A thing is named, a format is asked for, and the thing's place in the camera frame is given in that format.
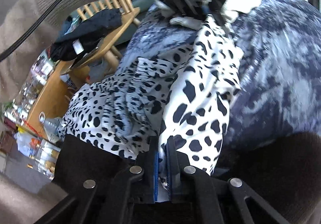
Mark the wooden spindle-back chair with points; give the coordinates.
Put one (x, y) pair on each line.
(106, 48)

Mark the wooden side table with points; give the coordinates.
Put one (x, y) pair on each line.
(53, 100)

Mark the white black spotted garment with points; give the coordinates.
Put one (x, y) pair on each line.
(184, 93)

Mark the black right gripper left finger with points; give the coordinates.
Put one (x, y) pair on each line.
(146, 189)

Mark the black clothing on chair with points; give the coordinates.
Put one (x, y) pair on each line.
(85, 37)

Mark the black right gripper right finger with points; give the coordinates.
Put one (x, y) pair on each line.
(180, 174)

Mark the blue white tie-dye bedspread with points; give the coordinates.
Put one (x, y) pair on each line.
(279, 72)

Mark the plastic water bottle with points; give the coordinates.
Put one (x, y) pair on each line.
(50, 126)

